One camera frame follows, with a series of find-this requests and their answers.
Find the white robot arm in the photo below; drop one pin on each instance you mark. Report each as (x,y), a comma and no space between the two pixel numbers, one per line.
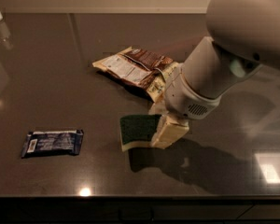
(243,36)

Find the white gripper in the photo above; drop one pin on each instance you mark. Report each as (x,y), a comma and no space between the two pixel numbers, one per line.
(186,94)

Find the blue rxbar blueberry wrapper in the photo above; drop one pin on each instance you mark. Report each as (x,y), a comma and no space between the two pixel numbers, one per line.
(50,143)

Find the crumpled brown snack bag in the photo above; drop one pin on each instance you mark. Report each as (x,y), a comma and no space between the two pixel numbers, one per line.
(140,68)

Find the green and white sponge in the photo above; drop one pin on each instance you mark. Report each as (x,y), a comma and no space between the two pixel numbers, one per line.
(137,130)

